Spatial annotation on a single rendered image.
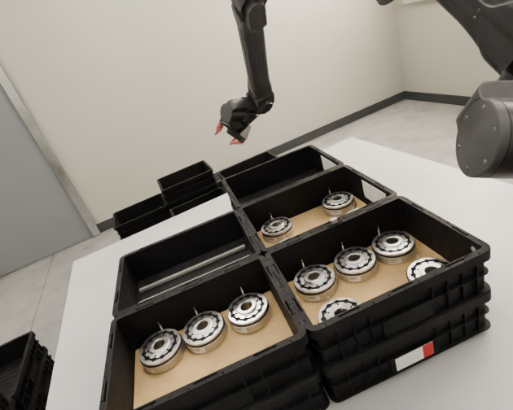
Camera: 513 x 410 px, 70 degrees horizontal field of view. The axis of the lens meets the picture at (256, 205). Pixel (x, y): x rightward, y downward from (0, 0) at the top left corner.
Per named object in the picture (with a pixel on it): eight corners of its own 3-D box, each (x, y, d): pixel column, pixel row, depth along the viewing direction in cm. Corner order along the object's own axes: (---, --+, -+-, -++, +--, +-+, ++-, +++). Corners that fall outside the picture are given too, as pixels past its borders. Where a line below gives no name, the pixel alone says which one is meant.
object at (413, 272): (440, 254, 84) (440, 251, 84) (469, 280, 75) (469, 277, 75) (398, 268, 84) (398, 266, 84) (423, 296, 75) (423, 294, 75)
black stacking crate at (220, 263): (247, 237, 124) (237, 210, 119) (274, 288, 98) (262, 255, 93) (137, 285, 120) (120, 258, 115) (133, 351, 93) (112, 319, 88)
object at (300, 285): (322, 260, 95) (321, 258, 94) (343, 281, 86) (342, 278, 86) (287, 277, 93) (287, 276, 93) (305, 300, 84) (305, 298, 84)
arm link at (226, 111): (275, 102, 110) (262, 81, 112) (246, 103, 103) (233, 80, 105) (256, 128, 119) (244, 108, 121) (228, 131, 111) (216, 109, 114)
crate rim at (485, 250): (401, 201, 98) (400, 194, 97) (495, 257, 71) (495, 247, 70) (265, 260, 94) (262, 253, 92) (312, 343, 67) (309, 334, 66)
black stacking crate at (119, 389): (275, 289, 98) (263, 255, 93) (322, 376, 71) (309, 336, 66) (133, 351, 93) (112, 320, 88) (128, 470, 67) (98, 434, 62)
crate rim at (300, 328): (265, 260, 93) (262, 253, 92) (312, 343, 67) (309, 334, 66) (116, 325, 89) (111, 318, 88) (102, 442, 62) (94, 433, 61)
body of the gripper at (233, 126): (243, 141, 124) (256, 131, 119) (218, 125, 121) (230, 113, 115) (248, 128, 128) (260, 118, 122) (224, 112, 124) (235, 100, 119)
